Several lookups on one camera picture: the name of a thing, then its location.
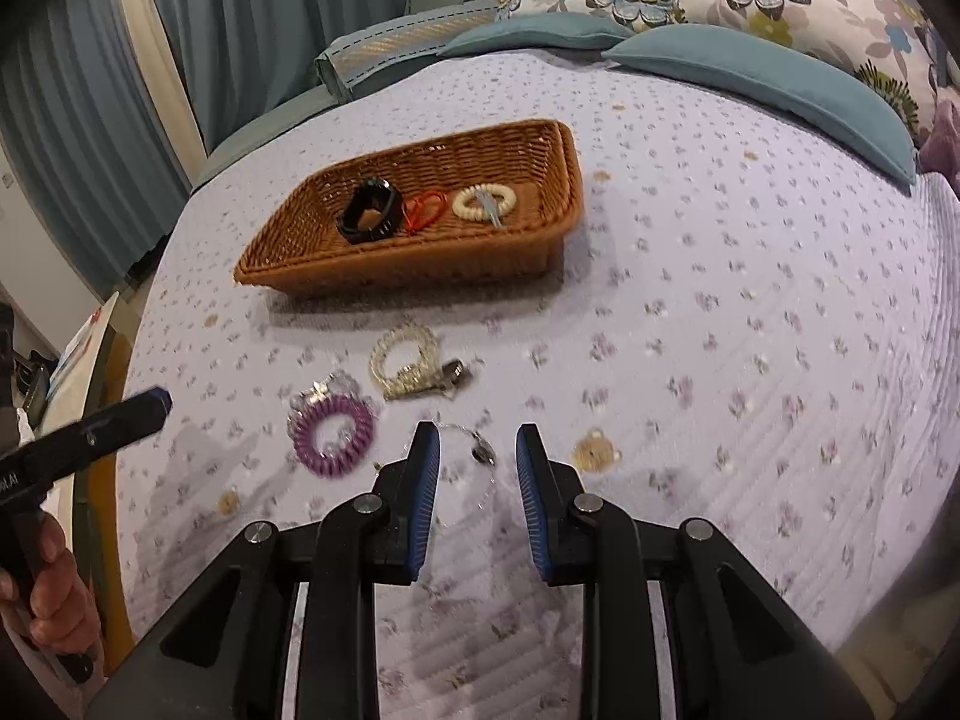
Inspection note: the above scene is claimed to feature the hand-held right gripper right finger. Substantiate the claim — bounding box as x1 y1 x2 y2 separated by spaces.
514 424 875 720

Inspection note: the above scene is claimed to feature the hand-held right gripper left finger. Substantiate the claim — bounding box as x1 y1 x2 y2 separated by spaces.
86 421 443 720

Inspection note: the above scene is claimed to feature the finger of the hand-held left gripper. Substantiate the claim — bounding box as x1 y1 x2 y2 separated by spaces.
22 388 172 475

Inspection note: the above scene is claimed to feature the silver chain bracelet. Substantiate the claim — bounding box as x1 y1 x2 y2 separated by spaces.
371 420 500 533

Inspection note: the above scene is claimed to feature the purple coil hair tie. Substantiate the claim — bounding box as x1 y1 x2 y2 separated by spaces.
291 394 376 479

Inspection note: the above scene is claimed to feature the clear bead bracelet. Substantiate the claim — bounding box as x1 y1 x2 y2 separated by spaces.
367 324 443 400

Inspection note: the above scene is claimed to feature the dark metal clip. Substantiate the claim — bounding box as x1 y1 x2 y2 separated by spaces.
431 360 473 400

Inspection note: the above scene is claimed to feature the crystal bead bracelet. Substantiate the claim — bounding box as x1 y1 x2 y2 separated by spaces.
289 371 376 421

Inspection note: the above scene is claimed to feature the brown wicker basket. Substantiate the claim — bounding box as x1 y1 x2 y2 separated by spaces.
232 118 584 299

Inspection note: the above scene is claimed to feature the person's left hand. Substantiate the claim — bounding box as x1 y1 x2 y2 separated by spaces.
0 514 104 652

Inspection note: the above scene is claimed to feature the blue curtain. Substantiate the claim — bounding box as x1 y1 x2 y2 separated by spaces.
142 0 295 151
0 0 192 301

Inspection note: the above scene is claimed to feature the green sofa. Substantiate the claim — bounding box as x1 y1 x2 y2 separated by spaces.
191 75 338 188

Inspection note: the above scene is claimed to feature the cream curtain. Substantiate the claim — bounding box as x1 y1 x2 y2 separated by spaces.
112 0 209 155

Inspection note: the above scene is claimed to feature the striped teal bolster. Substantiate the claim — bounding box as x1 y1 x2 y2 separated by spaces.
313 0 505 100

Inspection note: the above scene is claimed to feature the small teal pillow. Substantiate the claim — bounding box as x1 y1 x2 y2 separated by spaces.
439 13 638 61

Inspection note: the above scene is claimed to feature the large teal pillow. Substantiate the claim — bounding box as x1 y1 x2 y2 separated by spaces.
602 25 917 188

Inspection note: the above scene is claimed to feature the purple cloth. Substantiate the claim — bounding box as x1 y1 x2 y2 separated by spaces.
919 101 960 190

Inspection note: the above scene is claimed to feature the black bracelet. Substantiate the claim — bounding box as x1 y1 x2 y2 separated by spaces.
336 177 398 245

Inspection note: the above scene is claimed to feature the cream coil bracelet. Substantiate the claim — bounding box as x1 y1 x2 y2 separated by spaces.
452 184 520 224

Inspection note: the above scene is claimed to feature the red hair tie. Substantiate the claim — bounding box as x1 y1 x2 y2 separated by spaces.
401 191 447 235

